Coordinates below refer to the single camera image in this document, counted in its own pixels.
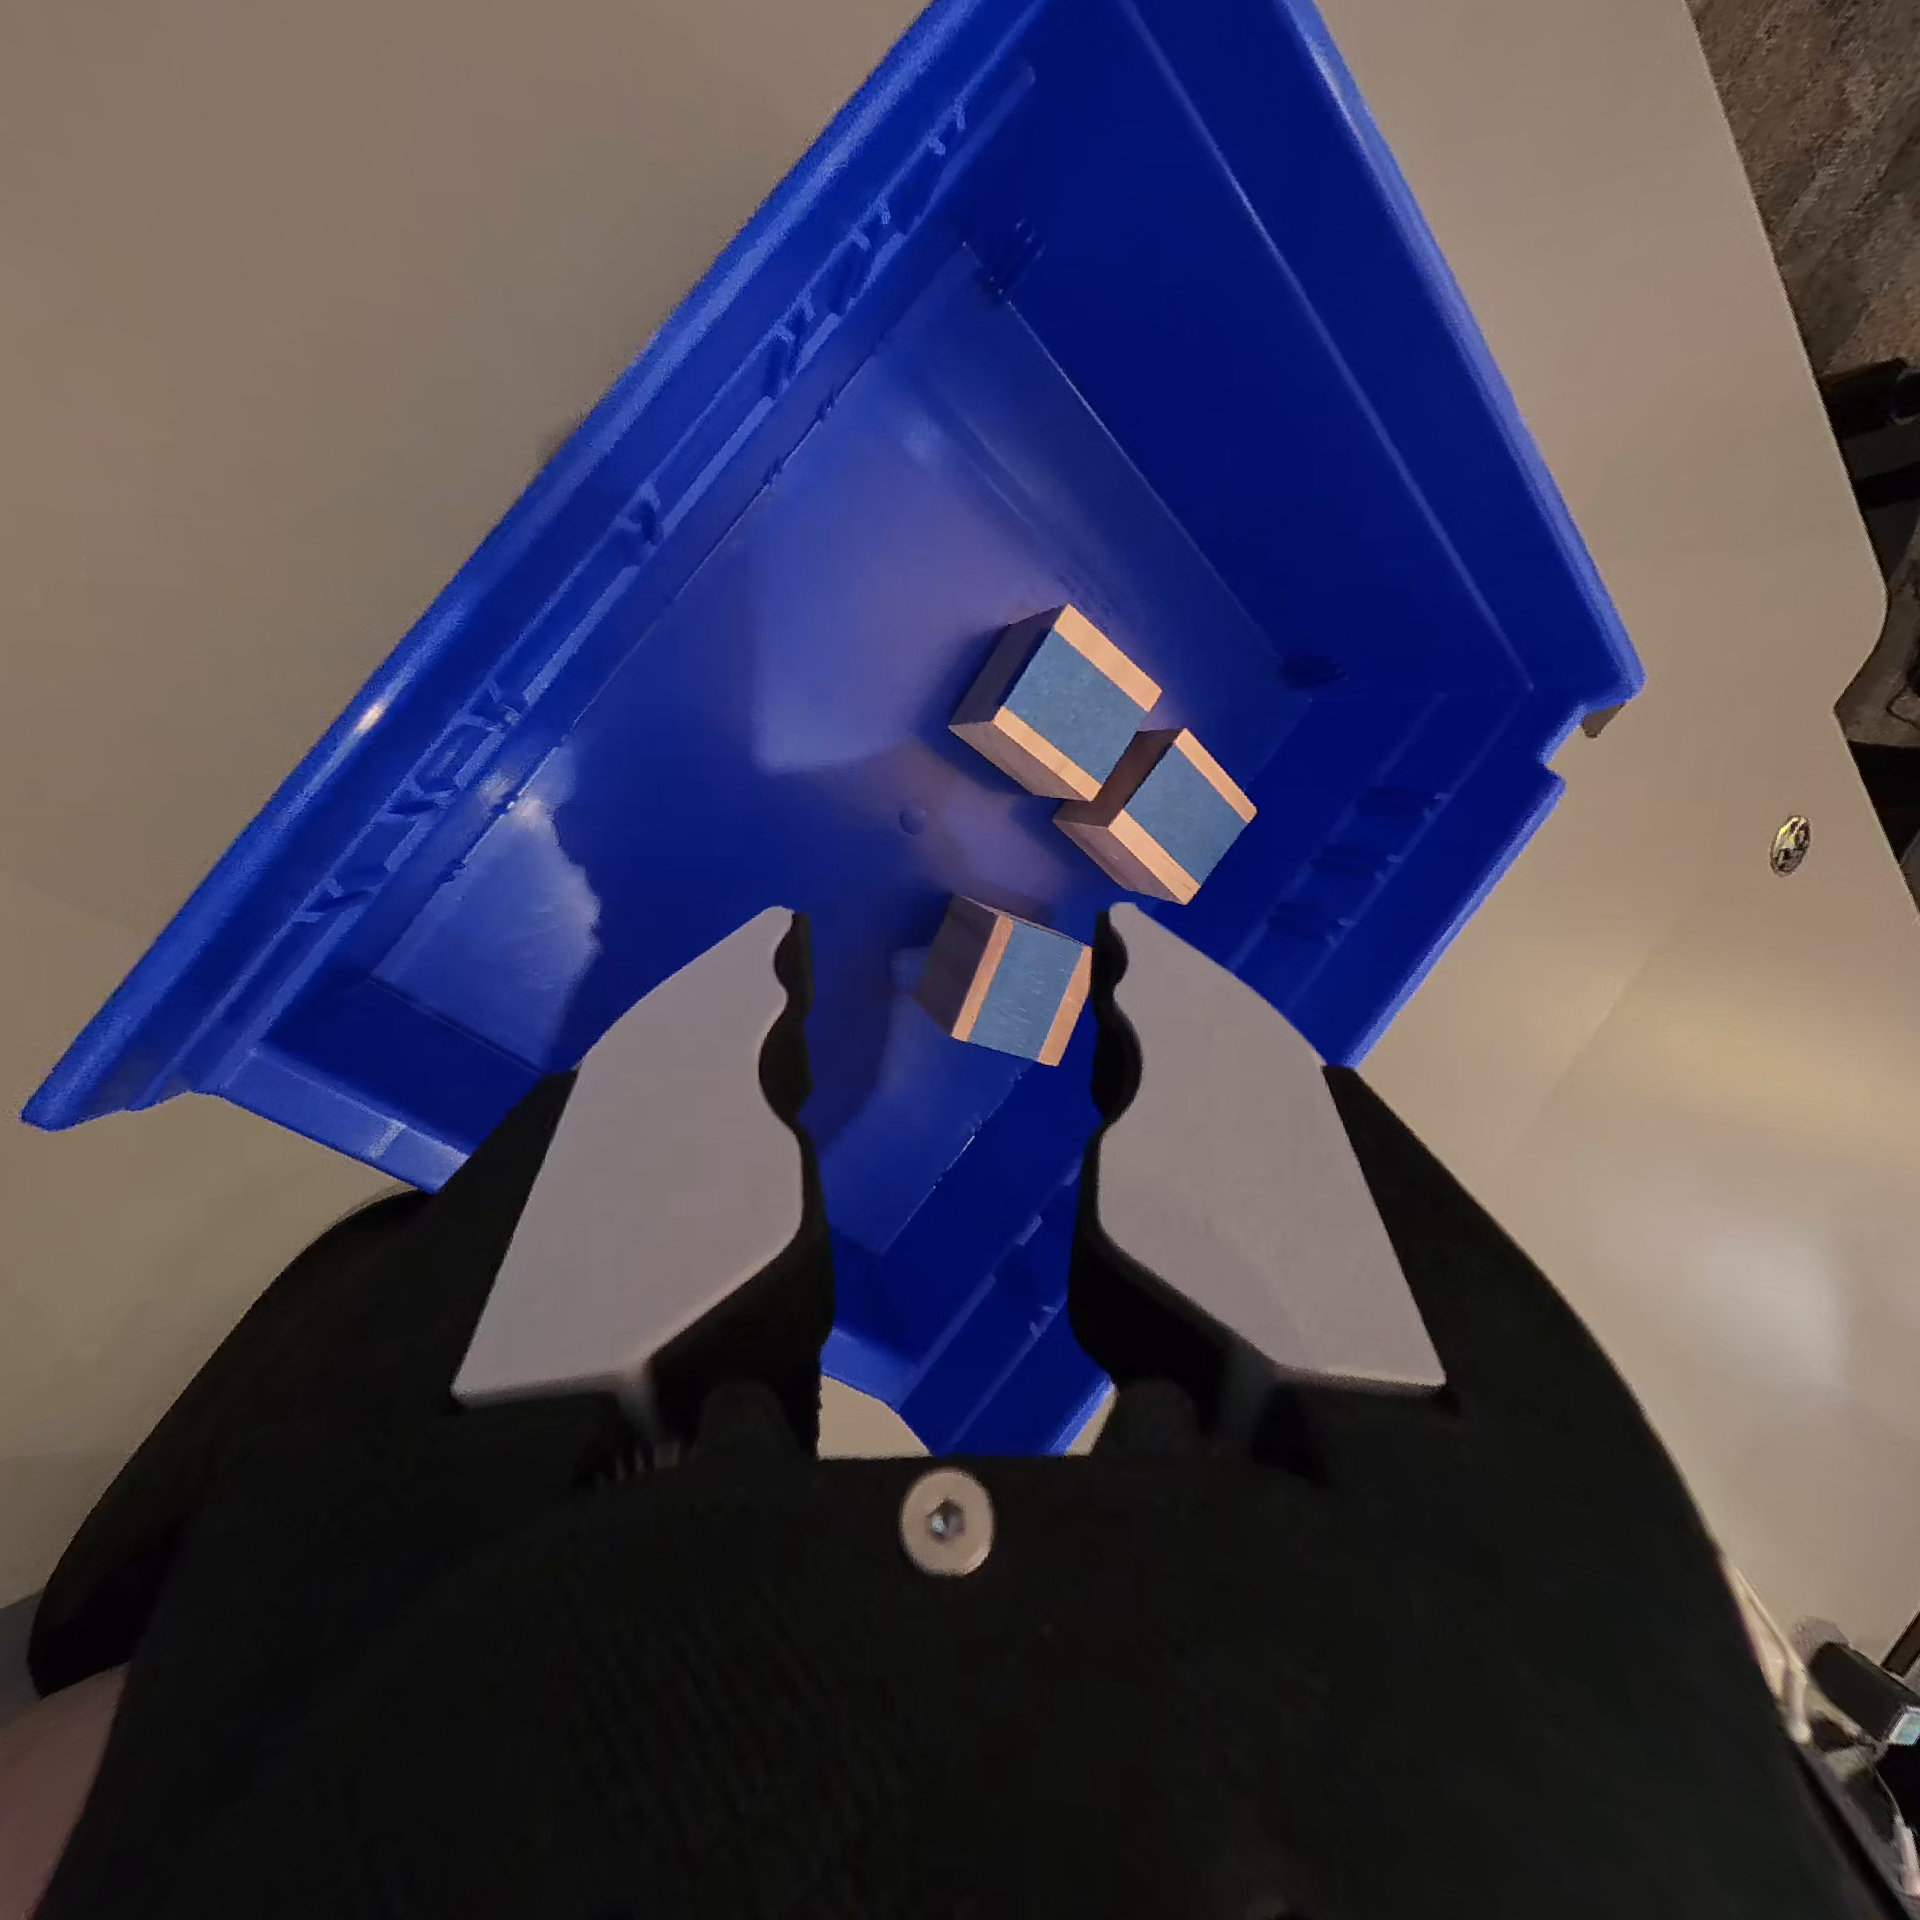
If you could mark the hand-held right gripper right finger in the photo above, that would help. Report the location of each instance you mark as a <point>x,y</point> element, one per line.
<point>1244,1201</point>

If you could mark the wooden cube with blue stripe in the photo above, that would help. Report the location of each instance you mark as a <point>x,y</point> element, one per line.
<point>1027,983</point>
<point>1185,809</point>
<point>1067,697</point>

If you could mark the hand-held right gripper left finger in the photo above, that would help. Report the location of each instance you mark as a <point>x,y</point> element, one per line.
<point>646,1201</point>

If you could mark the blue plastic bin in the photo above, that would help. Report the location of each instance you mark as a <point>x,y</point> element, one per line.
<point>750,600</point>

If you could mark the black textured pad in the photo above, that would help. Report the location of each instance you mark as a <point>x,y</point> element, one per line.
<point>149,1515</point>

